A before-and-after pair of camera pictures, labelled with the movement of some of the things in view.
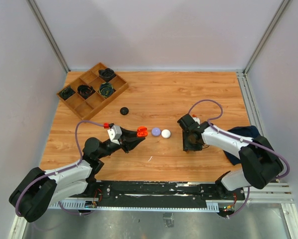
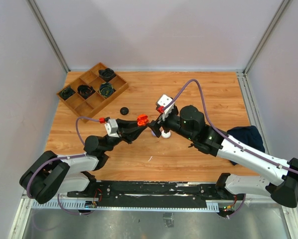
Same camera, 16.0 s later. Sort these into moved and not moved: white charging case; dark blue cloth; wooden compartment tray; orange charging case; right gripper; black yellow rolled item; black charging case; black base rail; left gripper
Moved: orange charging case; right gripper; left gripper
Not moved: white charging case; wooden compartment tray; black base rail; black charging case; dark blue cloth; black yellow rolled item
